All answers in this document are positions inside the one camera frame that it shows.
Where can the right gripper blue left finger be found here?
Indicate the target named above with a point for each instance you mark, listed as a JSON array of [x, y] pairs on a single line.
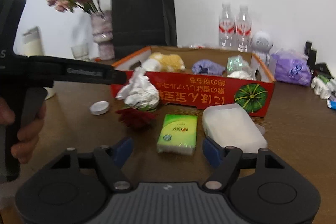
[[122, 151]]

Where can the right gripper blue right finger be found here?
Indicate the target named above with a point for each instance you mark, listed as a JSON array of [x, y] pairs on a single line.
[[213, 152]]

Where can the translucent white plastic box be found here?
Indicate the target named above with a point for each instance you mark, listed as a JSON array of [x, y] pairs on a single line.
[[230, 125]]

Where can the red artificial rose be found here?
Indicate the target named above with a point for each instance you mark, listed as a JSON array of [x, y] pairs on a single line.
[[136, 119]]

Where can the green tissue pack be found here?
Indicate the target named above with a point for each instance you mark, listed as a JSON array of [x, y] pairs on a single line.
[[178, 134]]

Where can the white round lid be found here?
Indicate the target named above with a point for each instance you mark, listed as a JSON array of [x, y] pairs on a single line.
[[99, 108]]

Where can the white paper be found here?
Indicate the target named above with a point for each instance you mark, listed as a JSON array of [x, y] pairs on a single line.
[[139, 93]]

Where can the purple drawstring pouch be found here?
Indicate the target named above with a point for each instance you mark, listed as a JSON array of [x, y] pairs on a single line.
[[208, 67]]

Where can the iridescent plastic bag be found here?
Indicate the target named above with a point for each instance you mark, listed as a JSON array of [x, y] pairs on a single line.
[[238, 68]]

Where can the orange white plush toy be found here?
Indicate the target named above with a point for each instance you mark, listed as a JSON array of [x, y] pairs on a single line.
[[158, 62]]

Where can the cream thermos bottle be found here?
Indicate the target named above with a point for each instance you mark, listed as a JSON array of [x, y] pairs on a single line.
[[32, 43]]

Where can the clear drinking glass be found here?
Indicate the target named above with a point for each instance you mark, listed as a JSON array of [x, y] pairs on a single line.
[[80, 52]]

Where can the red cardboard pumpkin box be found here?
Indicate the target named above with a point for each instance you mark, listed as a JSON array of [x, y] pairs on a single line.
[[202, 91]]

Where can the pink ceramic vase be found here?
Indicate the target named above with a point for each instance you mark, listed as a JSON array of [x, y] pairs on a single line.
[[103, 34]]

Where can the purple tissue pack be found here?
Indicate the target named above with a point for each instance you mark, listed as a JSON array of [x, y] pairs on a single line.
[[290, 67]]

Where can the blue white tube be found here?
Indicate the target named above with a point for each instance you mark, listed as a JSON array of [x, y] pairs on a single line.
[[331, 104]]

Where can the white small bottles cluster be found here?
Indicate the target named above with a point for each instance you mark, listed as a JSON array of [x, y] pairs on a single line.
[[323, 87]]

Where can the left clear water bottle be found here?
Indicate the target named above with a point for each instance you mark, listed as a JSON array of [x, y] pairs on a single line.
[[226, 27]]

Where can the clear water bottle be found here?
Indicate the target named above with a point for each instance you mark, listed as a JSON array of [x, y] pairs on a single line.
[[226, 27], [243, 29]]

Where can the right clear water bottle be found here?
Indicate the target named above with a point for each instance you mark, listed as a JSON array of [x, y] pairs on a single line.
[[243, 29]]

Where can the black paper shopping bag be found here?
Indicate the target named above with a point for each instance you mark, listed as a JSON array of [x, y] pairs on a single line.
[[140, 23]]

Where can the black stand objects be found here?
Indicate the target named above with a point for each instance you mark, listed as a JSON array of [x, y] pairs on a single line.
[[312, 58]]

